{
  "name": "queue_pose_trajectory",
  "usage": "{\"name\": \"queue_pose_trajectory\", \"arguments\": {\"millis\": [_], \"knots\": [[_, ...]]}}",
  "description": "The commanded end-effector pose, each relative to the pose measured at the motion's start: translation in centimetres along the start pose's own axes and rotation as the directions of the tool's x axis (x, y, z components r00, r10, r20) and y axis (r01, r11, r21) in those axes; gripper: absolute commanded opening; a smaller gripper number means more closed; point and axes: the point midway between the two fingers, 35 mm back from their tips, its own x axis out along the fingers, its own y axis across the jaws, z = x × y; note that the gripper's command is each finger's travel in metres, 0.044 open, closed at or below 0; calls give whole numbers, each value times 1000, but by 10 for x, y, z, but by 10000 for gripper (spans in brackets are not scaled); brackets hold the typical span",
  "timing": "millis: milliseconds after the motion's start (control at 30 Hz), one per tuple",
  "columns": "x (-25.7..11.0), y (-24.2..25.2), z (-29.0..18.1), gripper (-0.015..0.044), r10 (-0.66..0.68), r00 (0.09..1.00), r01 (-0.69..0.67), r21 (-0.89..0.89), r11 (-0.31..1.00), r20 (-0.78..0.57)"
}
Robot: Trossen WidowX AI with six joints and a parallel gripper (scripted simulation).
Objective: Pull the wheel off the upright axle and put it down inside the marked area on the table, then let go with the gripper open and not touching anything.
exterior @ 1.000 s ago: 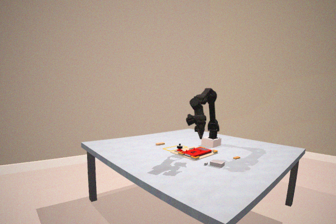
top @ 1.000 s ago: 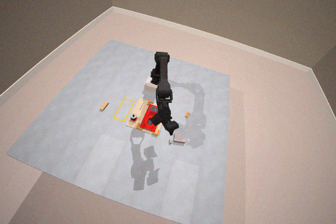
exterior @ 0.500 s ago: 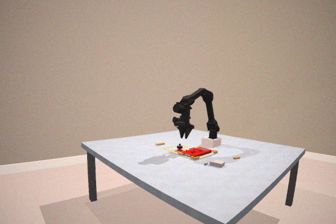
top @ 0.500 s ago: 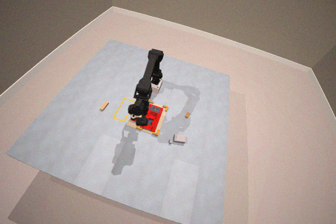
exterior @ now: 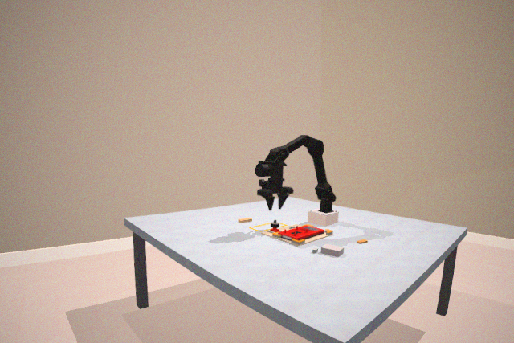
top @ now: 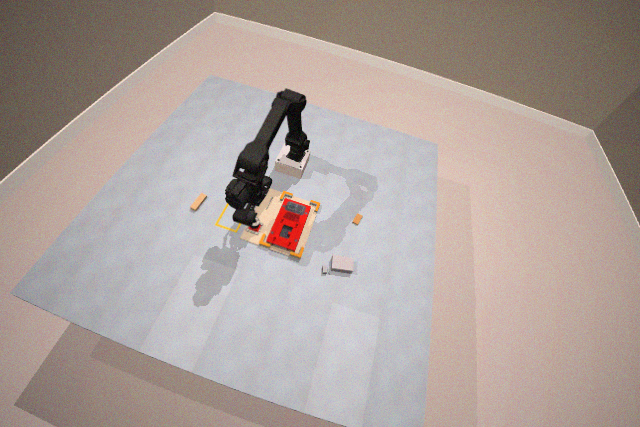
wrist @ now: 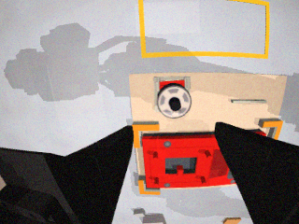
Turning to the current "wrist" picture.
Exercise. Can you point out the black wheel with grey hub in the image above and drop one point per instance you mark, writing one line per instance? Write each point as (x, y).
(165, 94)

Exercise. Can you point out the yellow rectangular outline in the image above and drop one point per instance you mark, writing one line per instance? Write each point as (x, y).
(200, 53)

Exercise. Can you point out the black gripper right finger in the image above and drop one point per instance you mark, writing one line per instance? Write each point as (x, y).
(266, 172)

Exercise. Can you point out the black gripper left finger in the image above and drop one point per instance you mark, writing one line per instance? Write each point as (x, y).
(87, 183)

